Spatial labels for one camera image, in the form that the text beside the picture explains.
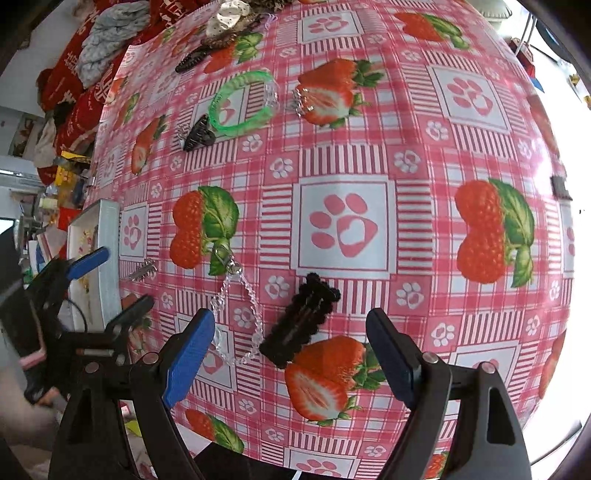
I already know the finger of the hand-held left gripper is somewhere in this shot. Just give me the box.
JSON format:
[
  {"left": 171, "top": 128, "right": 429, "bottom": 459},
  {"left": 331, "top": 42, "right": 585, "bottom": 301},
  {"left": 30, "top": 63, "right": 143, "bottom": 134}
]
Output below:
[
  {"left": 60, "top": 294, "right": 155, "bottom": 365},
  {"left": 28, "top": 246, "right": 110, "bottom": 305}
]

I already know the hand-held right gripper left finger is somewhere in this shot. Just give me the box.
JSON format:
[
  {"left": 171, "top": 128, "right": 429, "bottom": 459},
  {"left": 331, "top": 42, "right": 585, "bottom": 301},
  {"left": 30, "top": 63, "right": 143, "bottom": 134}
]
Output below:
[{"left": 48, "top": 308, "right": 217, "bottom": 480}]

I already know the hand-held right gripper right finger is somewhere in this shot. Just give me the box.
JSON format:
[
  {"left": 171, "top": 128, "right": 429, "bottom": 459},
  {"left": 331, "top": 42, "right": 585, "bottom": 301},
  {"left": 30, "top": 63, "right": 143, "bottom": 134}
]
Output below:
[{"left": 366, "top": 308, "right": 532, "bottom": 480}]

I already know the white shallow box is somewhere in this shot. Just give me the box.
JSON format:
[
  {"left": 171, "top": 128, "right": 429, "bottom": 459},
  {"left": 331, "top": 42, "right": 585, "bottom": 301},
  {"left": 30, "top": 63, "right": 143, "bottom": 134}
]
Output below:
[{"left": 66, "top": 198, "right": 122, "bottom": 333}]

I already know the black knitted hair clip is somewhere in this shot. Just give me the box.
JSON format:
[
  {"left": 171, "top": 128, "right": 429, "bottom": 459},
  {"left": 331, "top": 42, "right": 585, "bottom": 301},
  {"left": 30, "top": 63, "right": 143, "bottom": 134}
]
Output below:
[{"left": 259, "top": 272, "right": 341, "bottom": 369}]

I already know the person's left hand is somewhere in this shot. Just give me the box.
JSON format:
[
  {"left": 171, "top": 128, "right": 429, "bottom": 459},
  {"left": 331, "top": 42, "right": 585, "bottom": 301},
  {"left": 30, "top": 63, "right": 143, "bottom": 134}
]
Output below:
[{"left": 0, "top": 360, "right": 63, "bottom": 462}]

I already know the silver hair clip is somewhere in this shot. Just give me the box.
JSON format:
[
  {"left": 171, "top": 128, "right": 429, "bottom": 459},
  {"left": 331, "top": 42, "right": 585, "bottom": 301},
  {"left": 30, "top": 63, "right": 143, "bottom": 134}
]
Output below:
[{"left": 126, "top": 259, "right": 158, "bottom": 282}]

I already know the clutter of bottles and bags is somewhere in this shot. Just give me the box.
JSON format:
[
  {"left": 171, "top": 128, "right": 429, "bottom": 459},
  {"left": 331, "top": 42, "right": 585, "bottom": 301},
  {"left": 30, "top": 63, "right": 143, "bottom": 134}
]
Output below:
[{"left": 18, "top": 152, "right": 93, "bottom": 278}]

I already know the yellow packet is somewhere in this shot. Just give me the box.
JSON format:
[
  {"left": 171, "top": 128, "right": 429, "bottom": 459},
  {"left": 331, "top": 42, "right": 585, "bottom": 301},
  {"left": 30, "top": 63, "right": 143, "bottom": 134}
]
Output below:
[{"left": 55, "top": 152, "right": 90, "bottom": 185}]

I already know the pink strawberry printed tablecloth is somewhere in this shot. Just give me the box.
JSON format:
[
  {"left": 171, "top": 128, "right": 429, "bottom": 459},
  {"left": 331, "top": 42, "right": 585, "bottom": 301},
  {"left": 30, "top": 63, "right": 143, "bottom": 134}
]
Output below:
[{"left": 85, "top": 0, "right": 575, "bottom": 480}]

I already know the black hair claw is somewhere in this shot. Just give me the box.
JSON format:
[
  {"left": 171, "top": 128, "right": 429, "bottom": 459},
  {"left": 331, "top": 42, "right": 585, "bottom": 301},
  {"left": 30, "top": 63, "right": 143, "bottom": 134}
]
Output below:
[{"left": 174, "top": 115, "right": 217, "bottom": 153}]

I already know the grey crumpled cloth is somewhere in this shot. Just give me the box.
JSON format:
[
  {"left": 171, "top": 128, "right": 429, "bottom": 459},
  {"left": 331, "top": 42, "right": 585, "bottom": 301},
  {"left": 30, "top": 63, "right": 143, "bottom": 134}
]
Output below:
[{"left": 76, "top": 4, "right": 151, "bottom": 90}]

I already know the white scrunchie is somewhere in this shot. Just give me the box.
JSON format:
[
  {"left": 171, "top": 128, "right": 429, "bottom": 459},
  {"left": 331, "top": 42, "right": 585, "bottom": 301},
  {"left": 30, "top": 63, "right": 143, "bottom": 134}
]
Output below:
[{"left": 205, "top": 0, "right": 252, "bottom": 38}]

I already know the leopard print scrunchie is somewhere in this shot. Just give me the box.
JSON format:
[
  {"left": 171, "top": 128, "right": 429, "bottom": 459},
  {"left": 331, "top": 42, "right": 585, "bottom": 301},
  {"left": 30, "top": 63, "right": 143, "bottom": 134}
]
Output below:
[{"left": 245, "top": 0, "right": 278, "bottom": 24}]

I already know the red and blue mop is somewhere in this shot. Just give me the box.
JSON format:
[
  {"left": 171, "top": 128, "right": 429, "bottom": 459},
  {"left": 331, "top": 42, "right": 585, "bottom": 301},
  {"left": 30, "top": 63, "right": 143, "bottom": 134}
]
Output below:
[{"left": 508, "top": 14, "right": 543, "bottom": 88}]

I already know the pale green armchair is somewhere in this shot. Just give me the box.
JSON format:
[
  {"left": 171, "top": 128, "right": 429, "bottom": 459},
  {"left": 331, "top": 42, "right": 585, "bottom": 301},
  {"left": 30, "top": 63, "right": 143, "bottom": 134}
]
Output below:
[{"left": 475, "top": 0, "right": 513, "bottom": 21}]

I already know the crystal bead chain bracelet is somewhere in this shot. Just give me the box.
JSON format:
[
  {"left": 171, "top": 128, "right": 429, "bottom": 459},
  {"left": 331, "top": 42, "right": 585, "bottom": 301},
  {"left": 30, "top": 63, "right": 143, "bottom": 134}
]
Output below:
[{"left": 210, "top": 261, "right": 265, "bottom": 367}]

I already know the black spiral hair tie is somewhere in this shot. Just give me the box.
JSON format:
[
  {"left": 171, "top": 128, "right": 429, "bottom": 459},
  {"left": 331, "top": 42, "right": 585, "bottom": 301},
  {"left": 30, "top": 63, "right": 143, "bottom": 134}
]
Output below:
[{"left": 174, "top": 46, "right": 211, "bottom": 73}]

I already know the green plastic bracelet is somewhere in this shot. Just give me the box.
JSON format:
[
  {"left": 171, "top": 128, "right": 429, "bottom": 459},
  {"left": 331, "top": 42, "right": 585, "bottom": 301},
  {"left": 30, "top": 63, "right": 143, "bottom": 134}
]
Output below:
[{"left": 208, "top": 69, "right": 280, "bottom": 138}]

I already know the brown hair tie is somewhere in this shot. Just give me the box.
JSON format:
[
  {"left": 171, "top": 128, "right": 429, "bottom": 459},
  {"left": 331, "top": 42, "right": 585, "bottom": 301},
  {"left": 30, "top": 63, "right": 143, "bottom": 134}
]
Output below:
[{"left": 201, "top": 30, "right": 241, "bottom": 49}]

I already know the clear bead bracelet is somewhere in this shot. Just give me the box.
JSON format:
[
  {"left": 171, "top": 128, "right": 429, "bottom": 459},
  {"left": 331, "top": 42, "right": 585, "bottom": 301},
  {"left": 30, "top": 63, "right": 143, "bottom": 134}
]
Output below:
[{"left": 290, "top": 85, "right": 319, "bottom": 116}]

